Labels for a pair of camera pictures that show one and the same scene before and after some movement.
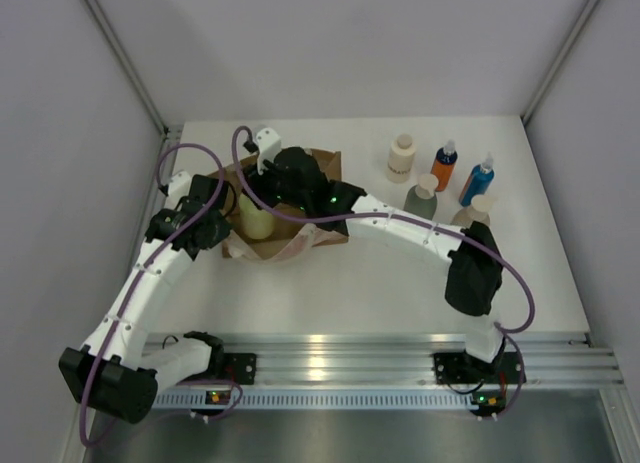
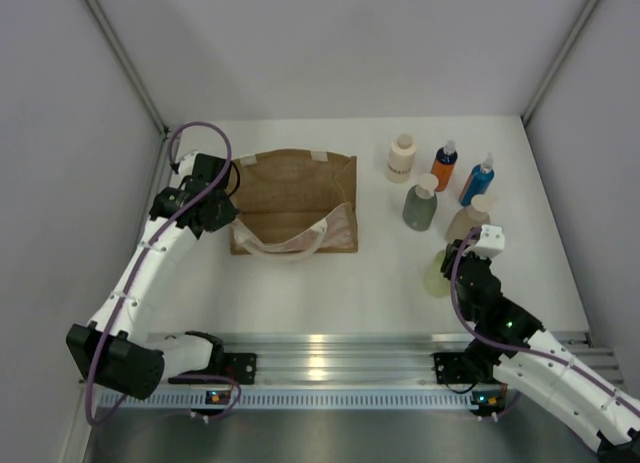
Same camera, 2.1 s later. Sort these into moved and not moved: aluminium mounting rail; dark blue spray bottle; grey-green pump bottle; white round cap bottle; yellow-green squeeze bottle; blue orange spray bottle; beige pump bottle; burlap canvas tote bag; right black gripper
Moved: yellow-green squeeze bottle; burlap canvas tote bag; right black gripper
Not moved: beige pump bottle; aluminium mounting rail; blue orange spray bottle; grey-green pump bottle; white round cap bottle; dark blue spray bottle
